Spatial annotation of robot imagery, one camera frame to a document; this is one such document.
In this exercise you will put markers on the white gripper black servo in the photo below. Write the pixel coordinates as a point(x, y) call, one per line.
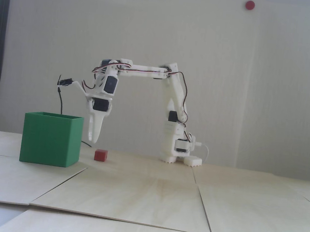
point(100, 105)

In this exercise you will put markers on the red block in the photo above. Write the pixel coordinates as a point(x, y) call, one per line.
point(100, 155)

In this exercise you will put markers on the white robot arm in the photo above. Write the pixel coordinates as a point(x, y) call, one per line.
point(173, 96)

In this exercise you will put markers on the green box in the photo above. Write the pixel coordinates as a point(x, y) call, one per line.
point(48, 138)

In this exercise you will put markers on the red round magnet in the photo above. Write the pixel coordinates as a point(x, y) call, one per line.
point(249, 4)

